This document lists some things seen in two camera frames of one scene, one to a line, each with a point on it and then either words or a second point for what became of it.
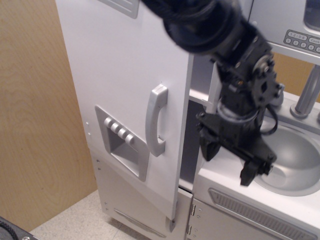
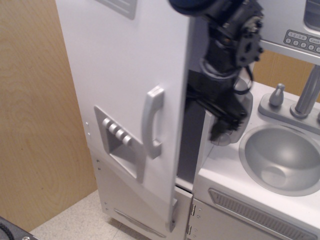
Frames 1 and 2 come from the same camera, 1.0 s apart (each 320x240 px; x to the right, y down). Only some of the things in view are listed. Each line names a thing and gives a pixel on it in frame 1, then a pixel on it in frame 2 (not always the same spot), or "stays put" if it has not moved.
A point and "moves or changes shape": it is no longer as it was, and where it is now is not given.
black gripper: x=236 y=128 → x=226 y=107
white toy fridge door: x=133 y=81 stays put
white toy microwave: x=291 y=27 stays put
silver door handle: x=158 y=98 moves or changes shape
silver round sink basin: x=296 y=171 stays put
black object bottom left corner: x=9 y=231 stays put
